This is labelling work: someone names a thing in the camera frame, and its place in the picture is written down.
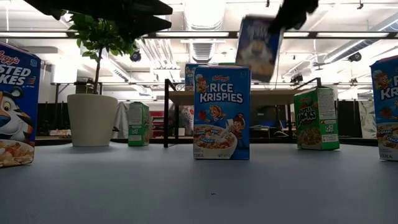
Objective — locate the floral print cloth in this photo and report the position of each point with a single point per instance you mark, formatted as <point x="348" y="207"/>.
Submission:
<point x="186" y="119"/>

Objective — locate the blue Frosted Flakes cereal box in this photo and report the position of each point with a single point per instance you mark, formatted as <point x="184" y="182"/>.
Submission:
<point x="18" y="109"/>
<point x="256" y="49"/>

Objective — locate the green leafy plant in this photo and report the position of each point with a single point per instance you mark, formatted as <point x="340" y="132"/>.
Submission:
<point x="99" y="37"/>

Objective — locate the blue-grey table mat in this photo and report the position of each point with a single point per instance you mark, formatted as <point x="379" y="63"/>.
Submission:
<point x="186" y="186"/>

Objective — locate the red shelving unit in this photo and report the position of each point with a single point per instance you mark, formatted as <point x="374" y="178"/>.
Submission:
<point x="158" y="124"/>

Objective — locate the black hanging ceiling camera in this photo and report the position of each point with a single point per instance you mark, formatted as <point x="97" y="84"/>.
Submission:
<point x="354" y="56"/>
<point x="135" y="56"/>

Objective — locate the leaf print curtain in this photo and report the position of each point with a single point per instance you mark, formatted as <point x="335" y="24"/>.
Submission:
<point x="367" y="119"/>

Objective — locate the white plant pot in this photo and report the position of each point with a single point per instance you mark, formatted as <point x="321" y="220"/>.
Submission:
<point x="91" y="121"/>

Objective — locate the black overhead frame bar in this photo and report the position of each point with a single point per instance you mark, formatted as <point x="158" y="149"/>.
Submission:
<point x="233" y="34"/>

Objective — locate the wooden shelf with black frame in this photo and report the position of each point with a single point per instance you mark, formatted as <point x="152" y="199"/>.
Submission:
<point x="270" y="97"/>

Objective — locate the green Apple Jacks cereal box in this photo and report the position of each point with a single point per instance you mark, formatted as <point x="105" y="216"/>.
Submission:
<point x="315" y="119"/>
<point x="138" y="124"/>

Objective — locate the white draped cloth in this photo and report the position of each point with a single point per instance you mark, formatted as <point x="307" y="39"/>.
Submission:
<point x="121" y="119"/>

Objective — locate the blue Rice Krispies cereal box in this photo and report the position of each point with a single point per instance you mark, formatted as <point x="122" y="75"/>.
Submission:
<point x="222" y="112"/>
<point x="385" y="109"/>
<point x="189" y="77"/>

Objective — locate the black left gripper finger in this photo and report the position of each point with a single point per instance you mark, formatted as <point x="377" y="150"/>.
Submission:
<point x="133" y="7"/>
<point x="143" y="26"/>

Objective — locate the black partition panel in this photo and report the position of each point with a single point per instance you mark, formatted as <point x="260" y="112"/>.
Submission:
<point x="51" y="116"/>
<point x="349" y="118"/>

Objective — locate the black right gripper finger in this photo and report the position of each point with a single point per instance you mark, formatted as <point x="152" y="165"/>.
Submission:
<point x="289" y="21"/>

